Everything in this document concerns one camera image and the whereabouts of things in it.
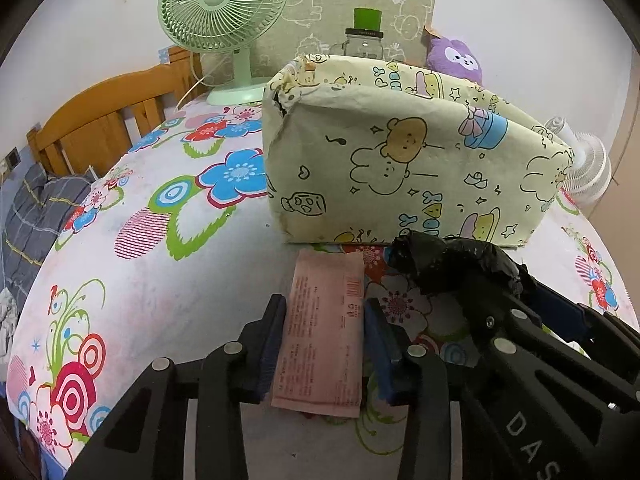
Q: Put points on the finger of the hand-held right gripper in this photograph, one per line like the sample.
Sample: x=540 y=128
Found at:
x=487 y=305
x=557 y=307

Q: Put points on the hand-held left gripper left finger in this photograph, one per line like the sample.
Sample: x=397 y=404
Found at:
x=270 y=355

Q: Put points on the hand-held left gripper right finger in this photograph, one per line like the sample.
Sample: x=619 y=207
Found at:
x=381 y=355

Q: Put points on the pink paper packet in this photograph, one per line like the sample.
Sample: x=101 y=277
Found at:
x=322 y=330

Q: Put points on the black plastic bag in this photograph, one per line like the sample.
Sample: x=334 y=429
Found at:
x=445 y=260

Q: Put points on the yellow cartoon fabric storage box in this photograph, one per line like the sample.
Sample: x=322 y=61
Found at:
x=415 y=160

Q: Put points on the floral tablecloth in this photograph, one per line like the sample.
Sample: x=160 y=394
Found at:
x=150 y=280

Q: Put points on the white floor fan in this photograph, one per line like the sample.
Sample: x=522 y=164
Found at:
x=585 y=165

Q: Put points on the beige wooden door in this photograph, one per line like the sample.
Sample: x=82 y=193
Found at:
x=629 y=140

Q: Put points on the purple plush bunny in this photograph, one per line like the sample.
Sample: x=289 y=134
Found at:
x=455 y=60

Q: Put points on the white crumpled cloth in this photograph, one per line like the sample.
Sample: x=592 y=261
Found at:
x=9 y=320

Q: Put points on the grey plaid pillow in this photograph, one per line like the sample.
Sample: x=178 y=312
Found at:
x=35 y=210

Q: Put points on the glass jar mug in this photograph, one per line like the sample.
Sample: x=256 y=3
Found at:
x=362 y=45

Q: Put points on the wooden bed headboard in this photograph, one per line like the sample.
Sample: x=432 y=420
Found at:
x=100 y=115

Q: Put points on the green plastic cup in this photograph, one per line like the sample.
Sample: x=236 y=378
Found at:
x=367 y=19

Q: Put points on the green patterned board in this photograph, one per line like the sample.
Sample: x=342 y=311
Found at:
x=325 y=15

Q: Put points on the green desk fan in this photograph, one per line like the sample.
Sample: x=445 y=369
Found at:
x=225 y=5

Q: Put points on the wall socket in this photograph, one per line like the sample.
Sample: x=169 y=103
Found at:
x=11 y=159

